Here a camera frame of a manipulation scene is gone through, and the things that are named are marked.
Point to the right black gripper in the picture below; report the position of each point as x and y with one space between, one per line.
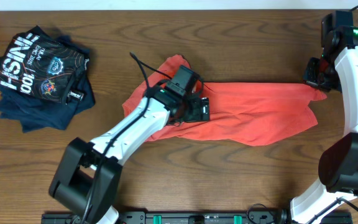
309 77

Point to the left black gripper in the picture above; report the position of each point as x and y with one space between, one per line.
197 116

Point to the red printed t-shirt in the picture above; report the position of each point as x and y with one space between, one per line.
254 114

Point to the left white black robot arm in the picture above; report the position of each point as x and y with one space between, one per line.
88 174

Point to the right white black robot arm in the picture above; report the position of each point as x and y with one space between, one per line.
336 69

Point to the navy folded clothes stack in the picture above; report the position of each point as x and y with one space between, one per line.
34 113

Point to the black printed folded t-shirt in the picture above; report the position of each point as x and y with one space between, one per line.
38 66

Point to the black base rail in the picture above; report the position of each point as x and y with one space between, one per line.
258 216

